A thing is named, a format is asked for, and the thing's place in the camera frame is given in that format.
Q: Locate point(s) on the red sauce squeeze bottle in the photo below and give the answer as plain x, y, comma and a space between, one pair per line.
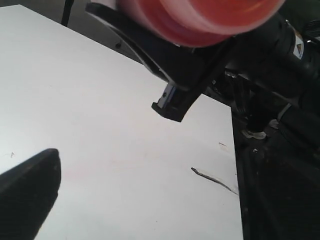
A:
199, 23

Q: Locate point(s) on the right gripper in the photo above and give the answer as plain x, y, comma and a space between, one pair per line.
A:
188, 73

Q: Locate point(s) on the white sneaker shoe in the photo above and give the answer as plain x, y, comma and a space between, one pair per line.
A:
253, 135

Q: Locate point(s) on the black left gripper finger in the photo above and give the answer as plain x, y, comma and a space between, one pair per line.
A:
28, 192

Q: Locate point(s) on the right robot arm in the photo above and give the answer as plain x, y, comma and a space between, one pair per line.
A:
252, 60

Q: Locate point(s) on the black tripod stand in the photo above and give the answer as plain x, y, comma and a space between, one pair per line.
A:
66, 12

